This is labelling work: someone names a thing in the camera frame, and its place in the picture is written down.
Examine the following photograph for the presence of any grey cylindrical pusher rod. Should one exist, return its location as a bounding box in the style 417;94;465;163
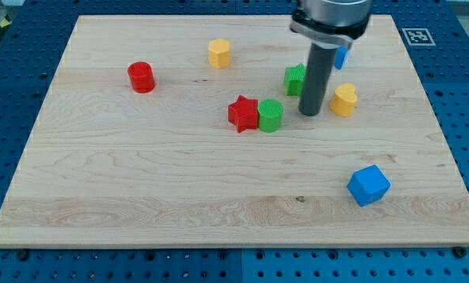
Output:
298;43;336;116

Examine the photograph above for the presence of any green star block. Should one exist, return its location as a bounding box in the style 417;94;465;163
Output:
283;63;306;96

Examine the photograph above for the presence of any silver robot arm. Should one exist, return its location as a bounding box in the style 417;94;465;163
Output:
290;0;373;116

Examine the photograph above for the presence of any red star block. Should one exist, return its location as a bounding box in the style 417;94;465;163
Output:
228;95;259;133

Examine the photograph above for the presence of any small blue block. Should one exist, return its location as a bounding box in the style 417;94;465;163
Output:
334;46;349;70

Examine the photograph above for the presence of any yellow heart block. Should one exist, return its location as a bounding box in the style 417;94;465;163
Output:
329;83;358;117

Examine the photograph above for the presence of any green cylinder block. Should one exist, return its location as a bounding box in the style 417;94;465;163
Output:
257;98;283;133

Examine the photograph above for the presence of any white fiducial marker tag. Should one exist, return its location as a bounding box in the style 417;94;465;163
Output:
402;28;435;46

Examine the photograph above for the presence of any yellow hexagon block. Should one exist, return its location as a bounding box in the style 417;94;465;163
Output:
208;39;231;68

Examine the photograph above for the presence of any blue cube block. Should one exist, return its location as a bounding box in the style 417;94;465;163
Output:
347;165;391;207

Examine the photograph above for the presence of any wooden board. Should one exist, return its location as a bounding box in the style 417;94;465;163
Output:
0;15;469;249

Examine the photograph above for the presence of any red cylinder block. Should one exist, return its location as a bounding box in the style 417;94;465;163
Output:
127;61;156;94

